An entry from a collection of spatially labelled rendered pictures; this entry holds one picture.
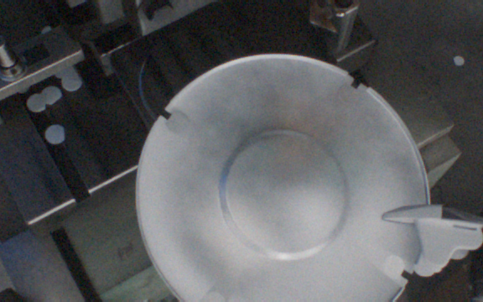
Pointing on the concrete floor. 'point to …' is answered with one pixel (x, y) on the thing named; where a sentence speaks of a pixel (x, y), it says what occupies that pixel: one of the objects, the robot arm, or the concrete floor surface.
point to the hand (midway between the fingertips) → (395, 212)
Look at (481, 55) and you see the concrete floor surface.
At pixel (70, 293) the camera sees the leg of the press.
